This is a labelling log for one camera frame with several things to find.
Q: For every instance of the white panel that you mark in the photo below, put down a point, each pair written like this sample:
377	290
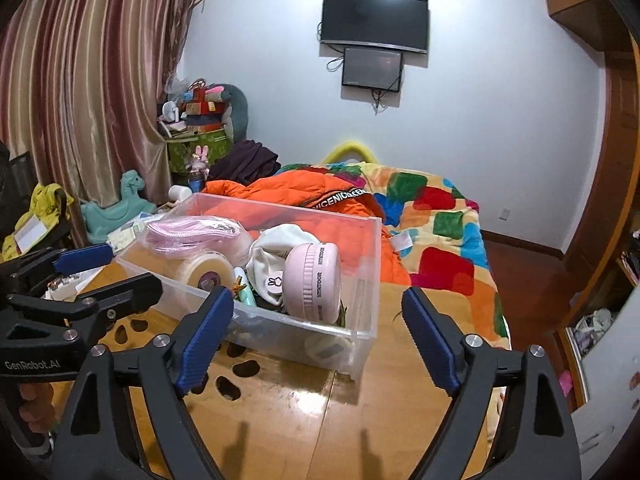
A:
610	400

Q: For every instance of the person's left hand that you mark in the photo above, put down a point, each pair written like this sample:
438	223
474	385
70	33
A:
37	407

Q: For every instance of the white cloth pouch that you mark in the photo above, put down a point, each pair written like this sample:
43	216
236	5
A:
270	260

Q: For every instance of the white wall socket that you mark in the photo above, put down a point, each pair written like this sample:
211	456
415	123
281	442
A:
505	214

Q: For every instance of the green patterned box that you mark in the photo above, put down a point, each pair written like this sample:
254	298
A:
200	152

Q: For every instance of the pink bunny toy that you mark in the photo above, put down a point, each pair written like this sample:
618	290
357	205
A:
201	157

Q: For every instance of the wooden desk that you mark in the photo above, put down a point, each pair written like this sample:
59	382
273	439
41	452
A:
310	420

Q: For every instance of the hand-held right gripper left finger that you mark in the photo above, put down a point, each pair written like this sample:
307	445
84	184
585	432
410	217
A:
205	340

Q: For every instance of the orange padded jacket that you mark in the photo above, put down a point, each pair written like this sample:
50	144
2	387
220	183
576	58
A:
280	192

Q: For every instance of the cream tape roll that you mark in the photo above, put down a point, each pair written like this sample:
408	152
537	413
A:
200	265

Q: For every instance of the striped pink curtain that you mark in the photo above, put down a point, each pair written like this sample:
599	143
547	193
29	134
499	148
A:
100	85

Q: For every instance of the large wall television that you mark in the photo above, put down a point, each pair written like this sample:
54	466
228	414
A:
375	20

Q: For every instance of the grey plush cushion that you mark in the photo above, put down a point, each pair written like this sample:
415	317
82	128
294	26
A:
239	110

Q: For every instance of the wooden wardrobe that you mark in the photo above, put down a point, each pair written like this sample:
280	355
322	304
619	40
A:
615	135

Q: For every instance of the clear plastic storage box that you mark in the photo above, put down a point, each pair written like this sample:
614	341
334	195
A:
300	355

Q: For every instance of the red patchwork plush toy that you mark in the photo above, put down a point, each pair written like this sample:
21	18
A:
202	102

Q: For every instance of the green rocking horse toy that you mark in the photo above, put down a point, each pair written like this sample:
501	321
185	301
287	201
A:
112	215

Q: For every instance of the colourful patchwork blanket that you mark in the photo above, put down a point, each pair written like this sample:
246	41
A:
440	265

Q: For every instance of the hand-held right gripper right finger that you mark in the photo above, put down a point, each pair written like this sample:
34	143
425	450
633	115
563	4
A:
430	340

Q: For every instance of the dark purple clothes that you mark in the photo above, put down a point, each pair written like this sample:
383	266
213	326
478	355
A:
245	160

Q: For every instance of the black mesh chair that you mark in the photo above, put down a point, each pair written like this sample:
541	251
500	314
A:
20	175

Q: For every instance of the white cup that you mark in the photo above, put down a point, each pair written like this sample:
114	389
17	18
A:
180	194

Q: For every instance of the yellow cloth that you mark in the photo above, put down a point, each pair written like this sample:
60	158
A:
47	200

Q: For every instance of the pink round case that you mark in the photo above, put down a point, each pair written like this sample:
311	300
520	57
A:
310	280

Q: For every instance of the small white fan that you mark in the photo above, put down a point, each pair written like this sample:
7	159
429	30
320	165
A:
171	111

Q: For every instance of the green and white tube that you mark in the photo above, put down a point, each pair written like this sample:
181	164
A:
245	295

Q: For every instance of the blue bottle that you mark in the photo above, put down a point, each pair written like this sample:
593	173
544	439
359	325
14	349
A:
196	181

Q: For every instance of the small wall monitor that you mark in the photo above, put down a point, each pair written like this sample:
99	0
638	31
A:
372	67

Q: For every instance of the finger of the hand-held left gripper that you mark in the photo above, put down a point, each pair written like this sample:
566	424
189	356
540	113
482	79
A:
82	256
125	292

